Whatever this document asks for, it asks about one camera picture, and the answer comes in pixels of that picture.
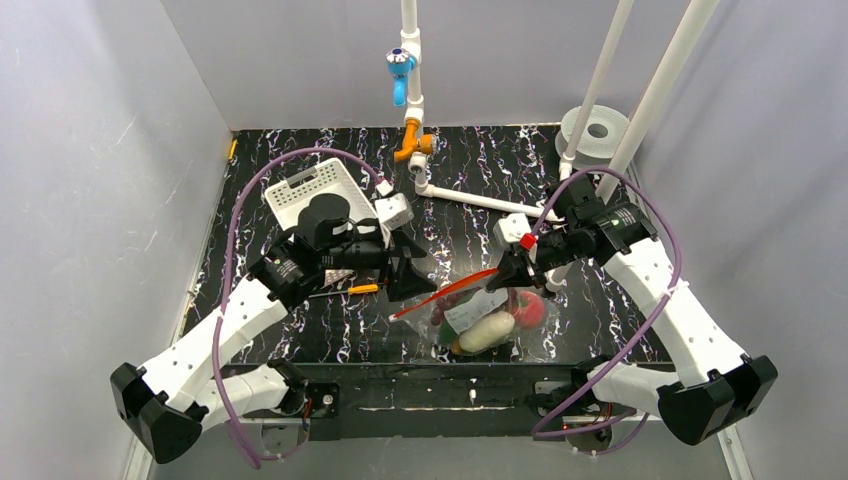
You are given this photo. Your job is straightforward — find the fake purple grapes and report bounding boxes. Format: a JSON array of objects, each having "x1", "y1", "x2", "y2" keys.
[{"x1": 430, "y1": 293, "x2": 466, "y2": 326}]

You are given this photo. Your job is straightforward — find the clear zip top bag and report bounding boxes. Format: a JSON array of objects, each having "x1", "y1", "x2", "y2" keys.
[{"x1": 389, "y1": 269, "x2": 556, "y2": 356}]

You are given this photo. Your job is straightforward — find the white perforated plastic basket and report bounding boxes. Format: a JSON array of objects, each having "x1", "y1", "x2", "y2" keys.
[{"x1": 263, "y1": 158, "x2": 377, "y2": 229}]

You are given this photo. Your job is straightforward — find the yellow pencil at wall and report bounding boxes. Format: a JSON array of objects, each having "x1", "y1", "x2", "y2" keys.
[{"x1": 227, "y1": 139, "x2": 238, "y2": 161}]

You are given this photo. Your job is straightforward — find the yellow handled screwdriver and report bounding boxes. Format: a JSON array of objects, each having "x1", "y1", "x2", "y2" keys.
[{"x1": 311, "y1": 283, "x2": 380, "y2": 298}]

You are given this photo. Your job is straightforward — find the white filament spool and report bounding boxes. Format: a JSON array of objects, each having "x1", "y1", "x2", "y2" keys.
[{"x1": 555, "y1": 105, "x2": 629, "y2": 170}]

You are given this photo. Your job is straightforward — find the orange faucet valve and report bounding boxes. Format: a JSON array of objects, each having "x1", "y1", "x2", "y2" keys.
[{"x1": 393, "y1": 118, "x2": 434, "y2": 163}]

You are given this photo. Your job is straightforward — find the purple cable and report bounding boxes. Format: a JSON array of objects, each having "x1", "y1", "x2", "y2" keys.
[
  {"x1": 210, "y1": 146, "x2": 389, "y2": 470},
  {"x1": 531, "y1": 166, "x2": 684, "y2": 455}
]

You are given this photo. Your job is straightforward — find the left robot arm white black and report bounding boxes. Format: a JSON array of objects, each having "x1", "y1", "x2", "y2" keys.
[{"x1": 110, "y1": 193, "x2": 436, "y2": 464}]

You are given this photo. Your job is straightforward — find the white PVC pipe frame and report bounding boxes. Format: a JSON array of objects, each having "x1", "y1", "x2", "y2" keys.
[{"x1": 397, "y1": 0, "x2": 722, "y2": 293}]

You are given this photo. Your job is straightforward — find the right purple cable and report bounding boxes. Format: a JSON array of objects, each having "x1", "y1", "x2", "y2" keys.
[{"x1": 531, "y1": 166, "x2": 684, "y2": 455}]

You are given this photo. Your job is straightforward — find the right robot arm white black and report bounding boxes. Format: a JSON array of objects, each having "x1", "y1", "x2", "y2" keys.
[{"x1": 487, "y1": 168, "x2": 778, "y2": 445}]

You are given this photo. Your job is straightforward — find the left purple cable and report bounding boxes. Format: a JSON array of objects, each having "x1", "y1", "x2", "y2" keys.
[{"x1": 210, "y1": 146, "x2": 389, "y2": 470}]

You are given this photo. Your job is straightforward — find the fake red apple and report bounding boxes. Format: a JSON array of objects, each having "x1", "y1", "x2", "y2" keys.
[{"x1": 512, "y1": 291, "x2": 546, "y2": 330}]

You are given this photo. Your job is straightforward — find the blue faucet valve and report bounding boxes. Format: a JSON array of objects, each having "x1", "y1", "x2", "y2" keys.
[{"x1": 386, "y1": 47, "x2": 417, "y2": 108}]

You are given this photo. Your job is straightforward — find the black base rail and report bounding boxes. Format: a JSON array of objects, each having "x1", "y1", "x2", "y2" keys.
[{"x1": 238, "y1": 360, "x2": 637, "y2": 442}]

